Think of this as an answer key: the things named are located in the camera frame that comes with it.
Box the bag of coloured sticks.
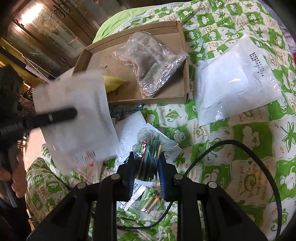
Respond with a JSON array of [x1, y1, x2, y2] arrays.
[[132, 128, 166, 182]]

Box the white pouch red label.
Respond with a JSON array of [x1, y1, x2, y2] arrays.
[[33, 70, 122, 171]]

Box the person left hand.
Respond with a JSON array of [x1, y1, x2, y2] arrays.
[[1, 151, 28, 198]]

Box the small bag coloured sticks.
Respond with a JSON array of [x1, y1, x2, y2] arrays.
[[127, 187, 165, 217]]

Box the white foam sheet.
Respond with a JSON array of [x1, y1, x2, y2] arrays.
[[114, 111, 147, 161]]

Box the wooden glass cabinet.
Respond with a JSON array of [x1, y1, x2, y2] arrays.
[[1, 0, 130, 80]]

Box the yellow towel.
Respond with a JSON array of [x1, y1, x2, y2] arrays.
[[103, 75, 127, 93]]

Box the clear bag grey contents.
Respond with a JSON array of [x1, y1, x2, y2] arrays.
[[113, 31, 187, 98]]

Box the shallow cardboard box tray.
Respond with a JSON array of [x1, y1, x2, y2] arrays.
[[73, 21, 190, 104]]

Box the large white plastic mailer bag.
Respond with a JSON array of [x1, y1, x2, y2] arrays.
[[194, 35, 282, 126]]

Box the black cable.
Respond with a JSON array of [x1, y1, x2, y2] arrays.
[[115, 139, 283, 232]]

